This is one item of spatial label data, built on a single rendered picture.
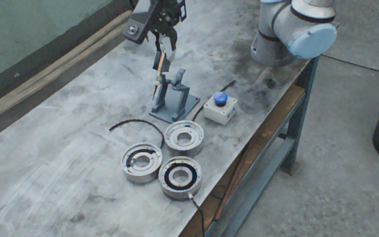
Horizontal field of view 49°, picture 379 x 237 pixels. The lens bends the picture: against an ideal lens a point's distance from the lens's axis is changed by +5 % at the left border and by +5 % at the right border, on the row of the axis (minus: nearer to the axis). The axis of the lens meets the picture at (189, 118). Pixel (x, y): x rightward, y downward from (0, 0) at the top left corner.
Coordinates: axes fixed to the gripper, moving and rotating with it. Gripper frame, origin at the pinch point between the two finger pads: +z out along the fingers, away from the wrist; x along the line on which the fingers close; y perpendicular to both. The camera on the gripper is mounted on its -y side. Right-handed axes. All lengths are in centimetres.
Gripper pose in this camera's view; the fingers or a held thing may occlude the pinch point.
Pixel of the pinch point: (163, 57)
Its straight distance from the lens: 103.2
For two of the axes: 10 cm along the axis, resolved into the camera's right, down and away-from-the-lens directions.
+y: 5.5, -6.7, 5.0
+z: 0.9, 6.4, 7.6
